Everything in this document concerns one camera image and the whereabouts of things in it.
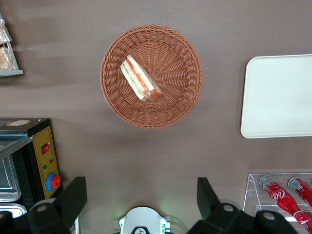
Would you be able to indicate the black food warmer yellow panel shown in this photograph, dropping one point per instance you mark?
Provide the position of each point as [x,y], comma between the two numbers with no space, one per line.
[36,151]

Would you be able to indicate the brown round wicker basket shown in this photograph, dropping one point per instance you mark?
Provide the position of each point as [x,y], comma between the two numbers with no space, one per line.
[173,61]

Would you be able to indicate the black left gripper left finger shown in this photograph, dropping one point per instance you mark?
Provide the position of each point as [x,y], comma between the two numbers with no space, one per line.
[70,197]

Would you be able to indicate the plastic-wrapped triangle sandwich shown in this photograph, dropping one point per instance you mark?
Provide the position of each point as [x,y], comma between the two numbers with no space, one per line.
[139,78]

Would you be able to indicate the cream plastic tray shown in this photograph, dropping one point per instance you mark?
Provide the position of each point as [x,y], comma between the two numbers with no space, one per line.
[278,97]

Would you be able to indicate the steel food pan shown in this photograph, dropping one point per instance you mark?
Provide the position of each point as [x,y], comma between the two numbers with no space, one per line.
[13,209]
[6,180]

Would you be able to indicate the clear acrylic bottle rack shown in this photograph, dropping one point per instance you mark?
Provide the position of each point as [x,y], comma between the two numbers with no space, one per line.
[251,195]

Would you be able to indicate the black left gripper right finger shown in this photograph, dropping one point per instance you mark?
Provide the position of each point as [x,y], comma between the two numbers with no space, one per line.
[209,207]

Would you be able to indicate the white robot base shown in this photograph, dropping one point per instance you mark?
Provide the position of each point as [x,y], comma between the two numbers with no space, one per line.
[143,219]

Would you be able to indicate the packaged bread on stand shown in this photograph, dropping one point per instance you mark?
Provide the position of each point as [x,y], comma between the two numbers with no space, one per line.
[12,72]

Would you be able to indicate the red Coca-Cola bottle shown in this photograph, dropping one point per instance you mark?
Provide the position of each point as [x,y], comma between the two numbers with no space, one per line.
[280,197]
[303,189]

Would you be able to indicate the clear bag of snacks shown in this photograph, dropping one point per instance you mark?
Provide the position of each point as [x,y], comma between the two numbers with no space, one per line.
[6,58]
[3,34]

